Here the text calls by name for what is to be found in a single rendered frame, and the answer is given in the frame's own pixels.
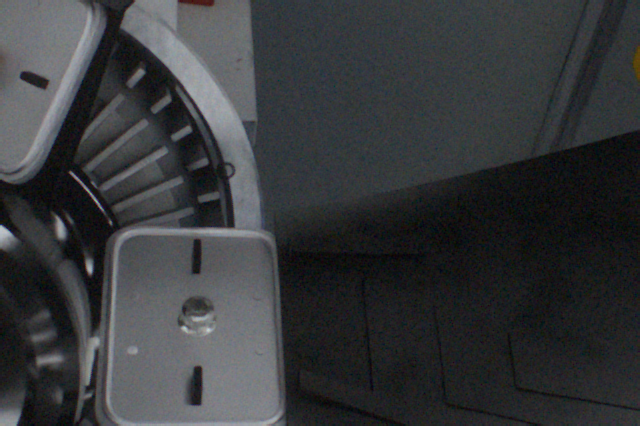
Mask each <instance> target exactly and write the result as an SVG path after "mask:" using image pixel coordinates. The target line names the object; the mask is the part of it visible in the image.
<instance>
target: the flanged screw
mask: <svg viewBox="0 0 640 426"><path fill-rule="evenodd" d="M213 311H215V307H214V304H213V302H212V301H210V300H209V299H207V298H205V297H202V296H192V297H190V298H188V299H186V300H185V301H184V303H183V305H182V310H181V312H180V313H179V317H178V325H179V327H180V329H181V330H182V331H183V332H184V333H185V334H187V335H189V336H193V337H202V336H205V335H208V334H209V333H211V332H212V331H213V329H214V328H215V324H216V321H217V316H216V314H215V312H213Z"/></svg>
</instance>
